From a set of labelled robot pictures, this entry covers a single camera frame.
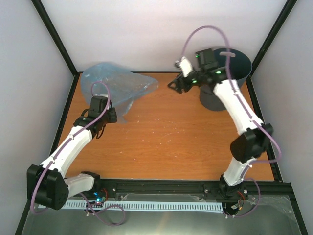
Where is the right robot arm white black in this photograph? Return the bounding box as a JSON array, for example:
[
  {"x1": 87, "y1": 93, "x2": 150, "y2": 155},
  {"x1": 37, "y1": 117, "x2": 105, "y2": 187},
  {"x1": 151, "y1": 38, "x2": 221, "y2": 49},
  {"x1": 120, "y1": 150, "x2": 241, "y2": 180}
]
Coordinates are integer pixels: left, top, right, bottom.
[{"x1": 168, "y1": 50, "x2": 273, "y2": 198}]

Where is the blue plastic trash bag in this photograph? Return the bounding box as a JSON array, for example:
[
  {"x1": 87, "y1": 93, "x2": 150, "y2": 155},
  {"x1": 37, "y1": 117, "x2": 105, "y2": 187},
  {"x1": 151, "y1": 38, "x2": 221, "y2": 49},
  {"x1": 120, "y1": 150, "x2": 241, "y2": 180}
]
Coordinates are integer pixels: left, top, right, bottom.
[{"x1": 81, "y1": 62, "x2": 159, "y2": 123}]

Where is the light blue slotted cable duct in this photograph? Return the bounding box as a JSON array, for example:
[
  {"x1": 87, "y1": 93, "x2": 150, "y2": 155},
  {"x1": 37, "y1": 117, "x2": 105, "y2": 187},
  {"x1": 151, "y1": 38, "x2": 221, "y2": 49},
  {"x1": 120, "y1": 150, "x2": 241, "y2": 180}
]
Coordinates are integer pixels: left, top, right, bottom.
[{"x1": 64, "y1": 200, "x2": 224, "y2": 213}]

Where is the metal base plate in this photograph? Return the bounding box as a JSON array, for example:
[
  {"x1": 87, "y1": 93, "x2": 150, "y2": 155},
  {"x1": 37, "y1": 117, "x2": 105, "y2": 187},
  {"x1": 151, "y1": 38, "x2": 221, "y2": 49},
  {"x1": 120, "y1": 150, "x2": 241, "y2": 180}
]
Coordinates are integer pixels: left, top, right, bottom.
[{"x1": 22, "y1": 193, "x2": 307, "y2": 235}]

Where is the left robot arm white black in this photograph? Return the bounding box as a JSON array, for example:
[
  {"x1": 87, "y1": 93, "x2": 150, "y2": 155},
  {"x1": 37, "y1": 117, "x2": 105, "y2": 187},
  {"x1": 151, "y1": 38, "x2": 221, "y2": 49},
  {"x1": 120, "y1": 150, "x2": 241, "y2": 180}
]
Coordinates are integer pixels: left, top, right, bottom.
[{"x1": 26, "y1": 94, "x2": 117, "y2": 211}]

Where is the black aluminium rail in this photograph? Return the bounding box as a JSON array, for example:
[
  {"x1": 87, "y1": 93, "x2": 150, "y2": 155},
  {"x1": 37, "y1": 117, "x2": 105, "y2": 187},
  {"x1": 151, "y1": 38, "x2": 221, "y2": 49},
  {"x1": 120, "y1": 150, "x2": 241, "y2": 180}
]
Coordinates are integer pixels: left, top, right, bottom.
[{"x1": 101, "y1": 179, "x2": 294, "y2": 201}]

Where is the black frame post right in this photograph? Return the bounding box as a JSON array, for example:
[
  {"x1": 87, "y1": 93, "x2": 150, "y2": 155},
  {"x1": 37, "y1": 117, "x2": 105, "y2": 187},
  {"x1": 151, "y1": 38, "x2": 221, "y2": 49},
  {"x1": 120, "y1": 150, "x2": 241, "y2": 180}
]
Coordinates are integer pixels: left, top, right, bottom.
[{"x1": 251, "y1": 0, "x2": 298, "y2": 71}]

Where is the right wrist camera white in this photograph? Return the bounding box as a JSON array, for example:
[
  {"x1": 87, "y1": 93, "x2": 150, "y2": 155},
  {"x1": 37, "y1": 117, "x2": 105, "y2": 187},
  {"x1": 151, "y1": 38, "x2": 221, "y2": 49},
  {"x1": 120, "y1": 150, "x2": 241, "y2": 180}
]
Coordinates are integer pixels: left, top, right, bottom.
[{"x1": 175, "y1": 56, "x2": 194, "y2": 77}]

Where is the dark grey trash bin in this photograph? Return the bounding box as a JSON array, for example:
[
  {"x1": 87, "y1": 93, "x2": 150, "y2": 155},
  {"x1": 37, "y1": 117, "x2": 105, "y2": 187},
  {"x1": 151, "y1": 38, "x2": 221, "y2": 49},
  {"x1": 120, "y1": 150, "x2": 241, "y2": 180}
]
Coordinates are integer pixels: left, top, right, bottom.
[{"x1": 196, "y1": 47, "x2": 252, "y2": 111}]

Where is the black frame post left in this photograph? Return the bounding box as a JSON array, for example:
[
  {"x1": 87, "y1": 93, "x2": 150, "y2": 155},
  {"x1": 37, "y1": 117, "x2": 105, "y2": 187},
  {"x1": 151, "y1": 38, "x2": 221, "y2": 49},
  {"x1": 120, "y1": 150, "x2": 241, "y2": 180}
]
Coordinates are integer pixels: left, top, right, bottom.
[{"x1": 31, "y1": 0, "x2": 78, "y2": 76}]

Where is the black frame post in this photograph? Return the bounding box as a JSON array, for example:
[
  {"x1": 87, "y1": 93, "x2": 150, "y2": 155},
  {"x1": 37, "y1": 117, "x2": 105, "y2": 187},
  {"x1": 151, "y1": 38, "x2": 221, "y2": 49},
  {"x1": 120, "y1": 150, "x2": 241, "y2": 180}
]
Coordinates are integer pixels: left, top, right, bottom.
[
  {"x1": 251, "y1": 0, "x2": 298, "y2": 71},
  {"x1": 31, "y1": 0, "x2": 78, "y2": 76}
]

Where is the small circuit board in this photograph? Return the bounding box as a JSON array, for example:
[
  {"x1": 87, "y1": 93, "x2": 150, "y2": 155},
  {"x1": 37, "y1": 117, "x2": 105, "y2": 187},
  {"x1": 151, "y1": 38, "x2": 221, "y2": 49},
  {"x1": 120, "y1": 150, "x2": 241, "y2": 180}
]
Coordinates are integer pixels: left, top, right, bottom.
[{"x1": 93, "y1": 188, "x2": 108, "y2": 204}]

